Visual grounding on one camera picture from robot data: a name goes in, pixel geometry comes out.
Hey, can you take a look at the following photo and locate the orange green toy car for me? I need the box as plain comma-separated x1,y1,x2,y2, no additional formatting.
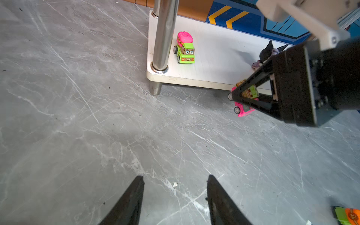
333,206,360,225

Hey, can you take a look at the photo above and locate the white two-tier shelf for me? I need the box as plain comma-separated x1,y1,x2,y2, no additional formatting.
146,0,293,97

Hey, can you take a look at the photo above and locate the black purple figurine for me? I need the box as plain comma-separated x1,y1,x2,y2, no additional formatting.
251,40,289,71

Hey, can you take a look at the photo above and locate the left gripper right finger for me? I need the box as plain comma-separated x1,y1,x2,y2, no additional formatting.
206,175,252,225

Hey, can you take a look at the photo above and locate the pink green toy truck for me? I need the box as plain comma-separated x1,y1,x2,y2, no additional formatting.
173,31,195,64

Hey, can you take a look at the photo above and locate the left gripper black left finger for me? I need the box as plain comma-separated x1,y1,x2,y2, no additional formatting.
99,176,144,225

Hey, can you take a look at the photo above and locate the pink toy car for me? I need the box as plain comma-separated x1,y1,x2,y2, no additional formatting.
227,79,260,118

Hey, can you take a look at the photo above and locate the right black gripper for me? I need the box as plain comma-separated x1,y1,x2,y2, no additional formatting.
228,38,360,127

